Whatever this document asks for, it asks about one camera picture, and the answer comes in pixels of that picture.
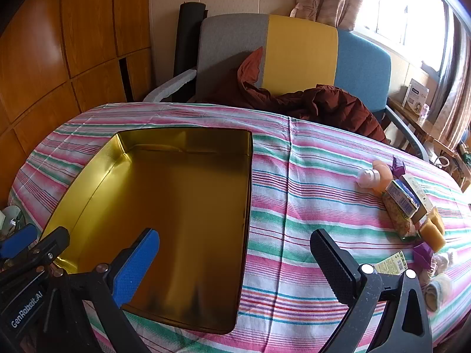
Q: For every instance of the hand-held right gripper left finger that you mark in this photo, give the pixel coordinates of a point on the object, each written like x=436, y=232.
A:
x=134, y=270

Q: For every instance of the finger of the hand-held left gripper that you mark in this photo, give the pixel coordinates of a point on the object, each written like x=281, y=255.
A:
x=16, y=241
x=49, y=244

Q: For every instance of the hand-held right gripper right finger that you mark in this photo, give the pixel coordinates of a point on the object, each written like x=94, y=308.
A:
x=333, y=264

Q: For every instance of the white card green label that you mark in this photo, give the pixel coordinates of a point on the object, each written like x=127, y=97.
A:
x=390, y=263

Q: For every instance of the gold tin box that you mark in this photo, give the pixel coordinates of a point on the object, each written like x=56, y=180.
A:
x=176, y=209

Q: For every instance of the clear snack packet blue label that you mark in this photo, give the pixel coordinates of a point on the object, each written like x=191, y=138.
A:
x=399, y=213

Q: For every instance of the peach plastic bottle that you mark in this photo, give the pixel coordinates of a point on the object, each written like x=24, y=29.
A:
x=379, y=178

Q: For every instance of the yellow sponge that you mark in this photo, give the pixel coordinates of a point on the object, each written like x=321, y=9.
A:
x=433, y=233

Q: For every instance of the white sock blue cuff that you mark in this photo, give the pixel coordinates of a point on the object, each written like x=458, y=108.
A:
x=438, y=290

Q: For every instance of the small beige blue carton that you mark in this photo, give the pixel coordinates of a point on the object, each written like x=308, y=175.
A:
x=417, y=193

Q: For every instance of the striped pink green cloth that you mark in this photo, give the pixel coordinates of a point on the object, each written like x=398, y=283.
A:
x=312, y=191

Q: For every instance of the dark red jacket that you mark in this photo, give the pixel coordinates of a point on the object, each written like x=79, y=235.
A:
x=331, y=106

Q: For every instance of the wooden side table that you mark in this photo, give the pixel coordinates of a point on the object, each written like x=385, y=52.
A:
x=404, y=112

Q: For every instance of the small pink bottle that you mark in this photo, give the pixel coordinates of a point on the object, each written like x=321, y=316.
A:
x=425, y=111

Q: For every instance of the white cardboard box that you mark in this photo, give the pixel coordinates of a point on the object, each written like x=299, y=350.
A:
x=415, y=93

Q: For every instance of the wooden wardrobe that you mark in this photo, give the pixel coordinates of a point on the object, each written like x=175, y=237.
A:
x=55, y=44

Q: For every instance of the grey yellow blue chair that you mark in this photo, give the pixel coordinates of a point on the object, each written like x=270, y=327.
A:
x=301, y=55

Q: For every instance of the black rolled mat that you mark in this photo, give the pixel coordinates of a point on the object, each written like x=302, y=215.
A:
x=187, y=36

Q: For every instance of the window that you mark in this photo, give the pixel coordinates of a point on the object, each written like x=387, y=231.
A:
x=404, y=11

